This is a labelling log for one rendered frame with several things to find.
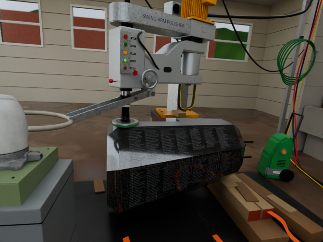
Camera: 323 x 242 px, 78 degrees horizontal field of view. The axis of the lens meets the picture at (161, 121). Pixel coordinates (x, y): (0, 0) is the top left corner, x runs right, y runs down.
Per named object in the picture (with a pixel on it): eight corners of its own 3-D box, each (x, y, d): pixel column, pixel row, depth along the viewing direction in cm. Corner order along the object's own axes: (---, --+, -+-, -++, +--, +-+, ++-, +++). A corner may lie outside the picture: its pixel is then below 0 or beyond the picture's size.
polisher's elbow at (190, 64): (177, 74, 201) (179, 54, 196) (196, 75, 202) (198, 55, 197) (180, 74, 182) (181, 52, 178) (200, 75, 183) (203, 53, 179)
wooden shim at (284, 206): (265, 197, 198) (266, 196, 198) (272, 195, 202) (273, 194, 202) (289, 213, 176) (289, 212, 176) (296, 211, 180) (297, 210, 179)
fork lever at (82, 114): (145, 92, 180) (144, 87, 178) (157, 95, 164) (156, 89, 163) (66, 119, 146) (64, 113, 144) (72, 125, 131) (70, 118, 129)
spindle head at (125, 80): (146, 89, 181) (148, 36, 171) (160, 91, 164) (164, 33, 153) (108, 89, 160) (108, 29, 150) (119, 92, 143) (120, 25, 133)
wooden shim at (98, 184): (93, 181, 228) (93, 179, 228) (102, 179, 232) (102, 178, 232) (94, 193, 206) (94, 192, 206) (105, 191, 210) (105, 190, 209)
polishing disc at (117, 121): (106, 122, 160) (106, 120, 160) (124, 117, 178) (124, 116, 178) (125, 127, 149) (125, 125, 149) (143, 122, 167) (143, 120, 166)
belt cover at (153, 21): (194, 46, 205) (196, 29, 201) (214, 44, 185) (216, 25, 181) (103, 30, 150) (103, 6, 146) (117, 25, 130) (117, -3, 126)
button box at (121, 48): (128, 73, 145) (129, 31, 138) (130, 73, 143) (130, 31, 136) (118, 73, 140) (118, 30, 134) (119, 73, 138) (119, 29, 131)
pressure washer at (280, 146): (279, 170, 288) (291, 111, 268) (293, 183, 254) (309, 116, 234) (254, 168, 289) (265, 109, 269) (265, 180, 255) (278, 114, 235)
